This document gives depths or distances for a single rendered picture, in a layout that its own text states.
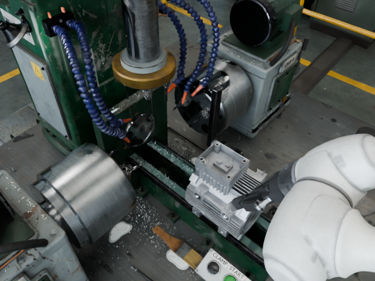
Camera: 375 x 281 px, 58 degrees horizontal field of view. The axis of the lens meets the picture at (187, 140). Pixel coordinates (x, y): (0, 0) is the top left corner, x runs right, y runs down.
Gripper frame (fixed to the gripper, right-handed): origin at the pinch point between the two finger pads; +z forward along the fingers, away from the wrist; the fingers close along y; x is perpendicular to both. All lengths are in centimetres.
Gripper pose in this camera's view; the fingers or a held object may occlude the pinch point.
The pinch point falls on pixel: (242, 202)
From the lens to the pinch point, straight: 92.1
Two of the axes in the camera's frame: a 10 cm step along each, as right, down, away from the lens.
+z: -4.0, 3.4, 8.5
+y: -6.6, 5.4, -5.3
